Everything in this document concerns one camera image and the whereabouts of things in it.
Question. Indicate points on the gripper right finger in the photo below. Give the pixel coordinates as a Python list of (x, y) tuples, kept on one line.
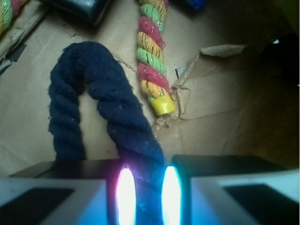
[(229, 190)]

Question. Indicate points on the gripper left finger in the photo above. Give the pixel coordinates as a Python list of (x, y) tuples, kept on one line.
[(97, 192)]

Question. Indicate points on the brown paper bag bin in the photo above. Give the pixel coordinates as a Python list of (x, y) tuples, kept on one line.
[(234, 65)]

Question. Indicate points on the black square box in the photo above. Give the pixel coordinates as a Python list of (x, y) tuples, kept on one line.
[(91, 11)]

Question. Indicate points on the blue sponge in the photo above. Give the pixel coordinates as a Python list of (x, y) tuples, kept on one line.
[(196, 4)]

